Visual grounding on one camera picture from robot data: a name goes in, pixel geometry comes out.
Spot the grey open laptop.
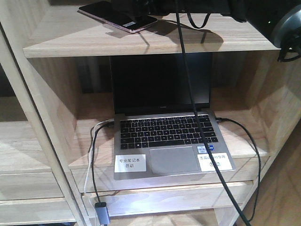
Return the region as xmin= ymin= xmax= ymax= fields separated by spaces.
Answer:
xmin=110 ymin=53 xmax=236 ymax=180

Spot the white label sticker left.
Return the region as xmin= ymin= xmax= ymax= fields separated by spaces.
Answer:
xmin=114 ymin=154 xmax=146 ymax=173

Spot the black laptop cable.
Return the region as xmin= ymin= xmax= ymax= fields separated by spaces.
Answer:
xmin=90 ymin=123 xmax=115 ymax=203
xmin=215 ymin=117 xmax=262 ymax=222

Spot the black smartphone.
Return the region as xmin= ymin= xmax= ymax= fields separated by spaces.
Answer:
xmin=78 ymin=1 xmax=158 ymax=33

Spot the black laptop cable left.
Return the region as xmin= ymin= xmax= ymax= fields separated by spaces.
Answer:
xmin=90 ymin=123 xmax=115 ymax=203

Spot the black laptop cable right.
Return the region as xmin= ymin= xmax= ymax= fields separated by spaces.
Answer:
xmin=215 ymin=117 xmax=262 ymax=222

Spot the black camera cable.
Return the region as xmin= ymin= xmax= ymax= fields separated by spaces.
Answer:
xmin=174 ymin=0 xmax=253 ymax=226

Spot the white label sticker right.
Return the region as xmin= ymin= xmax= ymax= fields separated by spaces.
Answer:
xmin=198 ymin=153 xmax=233 ymax=172

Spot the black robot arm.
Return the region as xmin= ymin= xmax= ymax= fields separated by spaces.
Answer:
xmin=111 ymin=0 xmax=301 ymax=62

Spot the white label sticker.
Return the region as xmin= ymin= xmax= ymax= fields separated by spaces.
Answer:
xmin=198 ymin=153 xmax=233 ymax=172
xmin=114 ymin=154 xmax=146 ymax=173

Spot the grey usb hub adapter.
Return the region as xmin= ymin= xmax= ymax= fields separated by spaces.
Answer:
xmin=95 ymin=202 xmax=110 ymax=226

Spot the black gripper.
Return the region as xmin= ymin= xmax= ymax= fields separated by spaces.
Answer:
xmin=111 ymin=0 xmax=232 ymax=22

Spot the white laptop cable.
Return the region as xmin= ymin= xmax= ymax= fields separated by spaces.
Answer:
xmin=83 ymin=119 xmax=115 ymax=226

